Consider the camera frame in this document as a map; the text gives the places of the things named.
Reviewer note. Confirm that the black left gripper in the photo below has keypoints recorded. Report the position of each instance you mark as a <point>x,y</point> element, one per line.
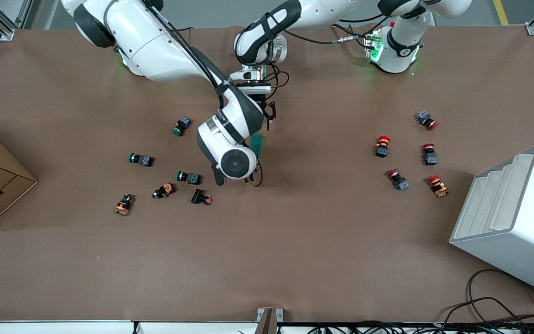
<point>258,100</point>

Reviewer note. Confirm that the green load switch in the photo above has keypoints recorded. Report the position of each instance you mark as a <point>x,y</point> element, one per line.
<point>257,144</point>

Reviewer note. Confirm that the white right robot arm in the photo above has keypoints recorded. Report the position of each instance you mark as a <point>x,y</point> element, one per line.
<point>146,37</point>

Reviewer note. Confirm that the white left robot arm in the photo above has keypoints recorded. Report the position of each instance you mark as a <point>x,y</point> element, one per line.
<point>322,11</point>

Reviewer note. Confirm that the black square illuminated push button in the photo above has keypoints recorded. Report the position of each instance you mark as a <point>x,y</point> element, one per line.
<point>201,197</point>

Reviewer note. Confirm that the green mushroom push button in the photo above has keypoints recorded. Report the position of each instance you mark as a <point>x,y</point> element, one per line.
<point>141,159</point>
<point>181,126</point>
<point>188,177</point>

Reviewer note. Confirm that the red button black body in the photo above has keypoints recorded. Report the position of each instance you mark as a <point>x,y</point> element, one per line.
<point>382,146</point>

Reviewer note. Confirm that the red button blue contact block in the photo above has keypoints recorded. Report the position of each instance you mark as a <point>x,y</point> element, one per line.
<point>398,179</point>
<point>429,154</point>
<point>427,119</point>

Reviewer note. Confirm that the red button orange body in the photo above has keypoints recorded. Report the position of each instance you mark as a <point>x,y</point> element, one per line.
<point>438,185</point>

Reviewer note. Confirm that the white stepped storage rack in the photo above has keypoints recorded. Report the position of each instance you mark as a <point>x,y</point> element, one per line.
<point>526,241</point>

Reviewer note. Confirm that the white camera mounting plate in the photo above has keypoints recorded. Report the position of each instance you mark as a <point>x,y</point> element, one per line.
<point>253,87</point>

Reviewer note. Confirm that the black selector switch orange block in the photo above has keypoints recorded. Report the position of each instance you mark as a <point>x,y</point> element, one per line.
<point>164,190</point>
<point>124,204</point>

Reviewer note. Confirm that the metal table edge bracket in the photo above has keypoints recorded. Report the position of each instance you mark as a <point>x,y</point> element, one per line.
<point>269,322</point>

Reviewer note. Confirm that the white table edge rail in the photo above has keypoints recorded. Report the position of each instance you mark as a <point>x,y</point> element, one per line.
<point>63,328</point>

